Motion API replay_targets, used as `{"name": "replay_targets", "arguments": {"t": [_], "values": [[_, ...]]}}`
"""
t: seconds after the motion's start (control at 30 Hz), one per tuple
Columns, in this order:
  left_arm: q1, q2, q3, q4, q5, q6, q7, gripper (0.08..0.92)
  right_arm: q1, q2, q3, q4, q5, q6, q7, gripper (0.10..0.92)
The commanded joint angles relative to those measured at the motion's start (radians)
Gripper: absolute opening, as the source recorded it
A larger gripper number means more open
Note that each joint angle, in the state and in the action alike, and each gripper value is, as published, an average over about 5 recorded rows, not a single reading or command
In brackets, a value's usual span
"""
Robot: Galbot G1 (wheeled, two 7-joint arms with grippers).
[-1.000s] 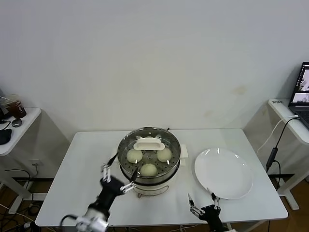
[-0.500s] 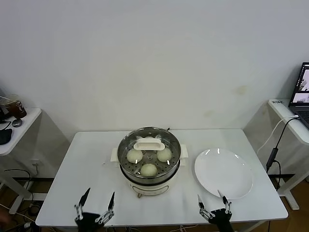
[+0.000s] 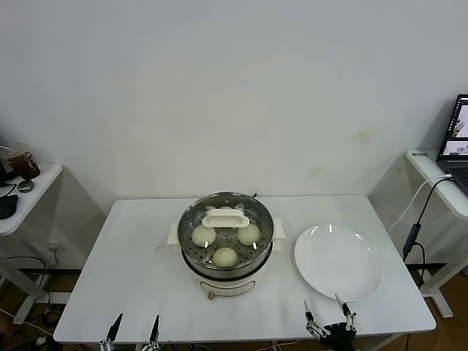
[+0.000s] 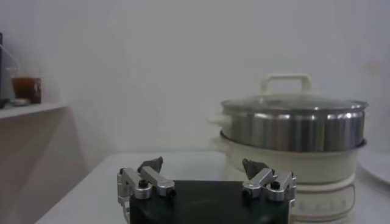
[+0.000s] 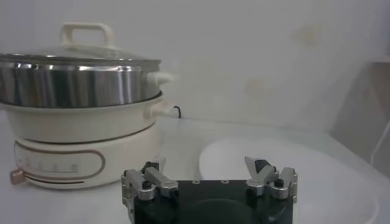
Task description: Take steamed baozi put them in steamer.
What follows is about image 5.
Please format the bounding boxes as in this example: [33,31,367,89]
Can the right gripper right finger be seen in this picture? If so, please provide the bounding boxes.
[244,156,298,200]

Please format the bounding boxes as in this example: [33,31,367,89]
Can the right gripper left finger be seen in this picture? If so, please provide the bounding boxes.
[121,156,180,205]

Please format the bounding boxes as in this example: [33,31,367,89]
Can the glass lid white handle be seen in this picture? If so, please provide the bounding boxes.
[0,21,162,66]

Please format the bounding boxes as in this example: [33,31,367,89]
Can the stainless steel steamer basket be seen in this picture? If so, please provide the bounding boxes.
[0,59,175,109]

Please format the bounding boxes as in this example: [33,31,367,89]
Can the white round plate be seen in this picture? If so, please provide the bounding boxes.
[198,136,380,224]

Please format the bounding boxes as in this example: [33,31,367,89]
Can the cream electric cooker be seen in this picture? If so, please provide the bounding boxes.
[0,91,177,190]

